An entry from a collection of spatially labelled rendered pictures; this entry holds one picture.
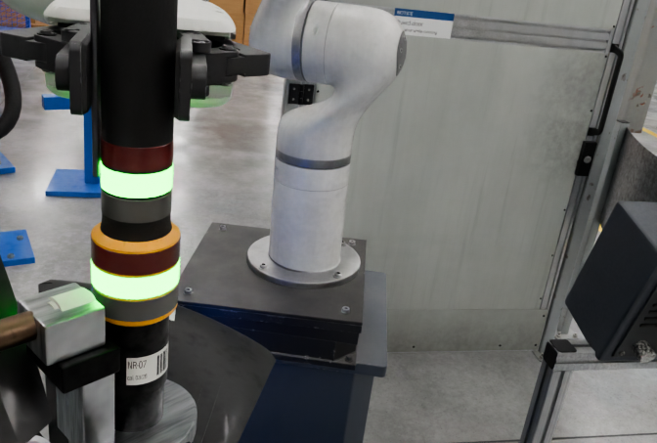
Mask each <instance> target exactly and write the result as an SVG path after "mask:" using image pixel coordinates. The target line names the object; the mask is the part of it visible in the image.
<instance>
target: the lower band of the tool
mask: <svg viewBox="0 0 657 443"><path fill-rule="evenodd" d="M101 223H102V222H100V223H98V224H97V225H96V226H95V227H94V228H93V230H92V232H91V238H92V240H93V242H94V243H95V244H96V245H98V246H99V247H102V248H104V249H106V250H109V251H113V252H118V253H126V254H145V253H152V252H157V251H161V250H164V249H167V248H169V247H171V246H172V245H174V244H175V243H177V242H178V241H179V239H180V230H179V228H178V227H177V226H176V225H175V224H174V223H172V222H171V224H172V230H171V232H170V233H169V234H168V235H167V236H165V237H163V238H161V239H158V240H155V241H150V242H143V243H129V242H122V241H117V240H114V239H111V238H109V237H107V236H106V235H104V234H103V233H102V231H101V228H100V227H101ZM178 262H179V260H178ZM178 262H177V263H178ZM92 263H93V261H92ZM177 263H176V264H175V265H174V266H172V267H171V268H169V269H167V270H165V271H162V272H159V273H155V274H150V275H145V276H124V275H117V274H113V273H110V272H107V271H105V270H103V269H101V268H99V267H97V266H96V265H95V264H94V263H93V264H94V266H95V267H96V268H97V269H99V270H100V271H102V272H104V273H106V274H109V275H112V276H116V277H120V278H147V277H152V276H157V275H160V274H163V273H165V272H167V271H169V270H171V269H172V268H174V267H175V266H176V265H177ZM177 285H178V283H177ZM177 285H176V286H177ZM176 286H175V287H174V288H173V289H175V288H176ZM93 288H94V289H95V290H96V291H97V292H98V293H100V294H101V295H103V296H106V297H108V298H111V299H115V300H121V301H145V300H151V299H155V298H159V297H162V296H164V295H166V294H167V293H169V292H170V291H172V290H173V289H171V290H170V291H168V292H166V293H163V294H161V295H158V296H154V297H150V298H143V299H124V298H117V297H113V296H109V295H106V294H104V293H102V292H100V291H98V290H97V289H96V288H95V287H94V286H93ZM176 307H177V305H176V306H175V308H174V309H173V310H171V311H170V312H169V313H167V314H165V315H164V316H161V317H159V318H156V319H153V320H148V321H143V322H122V321H117V320H113V319H109V318H107V317H105V319H106V321H107V322H109V323H111V324H114V325H118V326H123V327H142V326H147V325H151V324H154V323H157V322H160V321H161V320H163V319H165V318H167V317H168V316H169V315H171V314H172V313H173V312H174V311H175V309H176Z"/></svg>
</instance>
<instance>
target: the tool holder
mask: <svg viewBox="0 0 657 443"><path fill-rule="evenodd" d="M78 288H81V286H80V285H78V284H77V283H72V284H69V285H66V286H62V287H59V288H53V289H50V290H46V291H43V292H40V293H36V294H34V295H30V296H27V297H24V298H20V299H18V314H19V313H22V312H25V311H32V312H33V318H34V322H35V325H36V328H37V337H36V339H35V340H32V341H30V342H27V343H26V354H27V356H28V357H29V358H30V359H31V360H32V361H33V362H34V363H35V364H36V365H37V367H38V368H39V369H40V370H41V371H42V372H43V373H44V374H45V375H46V376H47V377H48V379H49V380H50V381H51V382H53V383H54V384H55V385H56V392H57V417H58V428H59V429H60V430H61V432H62V433H63V434H64V435H65V436H66V438H67V439H68V443H192V442H193V440H194V438H195V435H196V430H197V405H196V402H195V400H194V398H193V397H192V395H191V394H190V393H189V392H188V391H187V390H186V389H185V388H183V387H182V386H181V385H179V384H177V383H175V382H173V381H171V380H168V379H167V380H166V382H165V384H164V400H163V416H162V418H161V420H160V421H159V422H158V423H157V424H156V425H155V426H153V427H151V428H149V429H147V430H144V431H140V432H132V433H129V432H121V431H117V430H115V429H114V374H115V373H117V372H119V370H120V349H119V346H118V345H116V344H115V343H114V342H113V341H112V340H111V339H110V338H109V337H108V336H107V335H106V319H105V307H104V306H103V305H102V304H101V303H100V302H98V301H97V300H96V299H95V298H93V299H94V301H92V302H89V303H86V304H83V305H80V306H77V307H74V308H71V309H68V310H65V311H62V310H61V309H59V308H58V309H54V308H53V307H52V306H51V305H50V304H49V303H47V302H50V301H51V300H50V299H49V297H51V296H55V295H58V294H61V293H65V292H68V291H71V290H74V289H78Z"/></svg>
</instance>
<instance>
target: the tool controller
mask: <svg viewBox="0 0 657 443"><path fill-rule="evenodd" d="M565 304H566V306H567V308H568V310H569V311H570V313H571V315H572V317H573V318H574V320H575V322H576V323H577V325H578V327H579V329H580V330H581V332H582V334H583V336H584V337H585V339H586V341H587V342H588V344H589V345H590V347H591V348H592V349H593V350H594V351H595V357H596V359H597V360H599V361H626V360H639V361H640V362H641V363H648V362H650V361H652V360H657V202H648V201H621V200H620V201H618V202H617V203H616V204H615V206H614V208H613V210H612V212H611V214H610V216H609V218H608V220H607V222H606V223H605V225H604V227H603V229H602V231H601V233H600V235H599V237H598V239H597V240H596V242H595V244H594V246H593V248H592V250H591V253H590V255H589V256H588V258H587V260H586V262H585V264H584V266H583V268H582V270H581V272H580V274H579V275H578V277H577V279H576V281H575V283H574V285H573V286H572V288H571V290H570V291H569V293H568V295H567V297H566V299H565Z"/></svg>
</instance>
